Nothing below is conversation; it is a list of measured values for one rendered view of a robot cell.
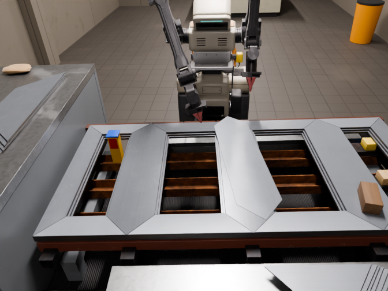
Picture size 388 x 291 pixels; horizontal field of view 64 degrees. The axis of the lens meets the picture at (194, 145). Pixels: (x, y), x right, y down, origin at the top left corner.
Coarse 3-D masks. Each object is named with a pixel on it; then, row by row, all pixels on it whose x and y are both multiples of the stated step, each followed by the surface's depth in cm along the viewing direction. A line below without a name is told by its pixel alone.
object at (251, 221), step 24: (168, 144) 158; (216, 144) 155; (384, 144) 148; (120, 168) 143; (336, 192) 124; (72, 216) 120; (240, 216) 115; (48, 240) 112; (72, 240) 112; (96, 240) 112
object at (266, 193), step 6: (258, 186) 127; (264, 186) 127; (270, 186) 127; (276, 186) 127; (234, 192) 125; (240, 192) 125; (246, 192) 125; (252, 192) 125; (258, 192) 124; (264, 192) 124; (270, 192) 124; (276, 192) 124; (234, 198) 122; (240, 198) 122; (246, 198) 122; (252, 198) 122; (258, 198) 122; (264, 198) 122; (270, 198) 122; (276, 198) 122
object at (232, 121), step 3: (222, 120) 170; (225, 120) 170; (228, 120) 170; (231, 120) 170; (234, 120) 170; (237, 120) 169; (219, 123) 168; (222, 123) 168; (225, 123) 167; (228, 123) 167; (231, 123) 167; (234, 123) 167; (237, 123) 167; (240, 123) 167; (243, 123) 167; (246, 123) 167
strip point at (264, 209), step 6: (240, 204) 120; (246, 204) 119; (252, 204) 119; (258, 204) 119; (264, 204) 119; (270, 204) 119; (276, 204) 119; (252, 210) 117; (258, 210) 117; (264, 210) 117; (270, 210) 117; (264, 216) 114
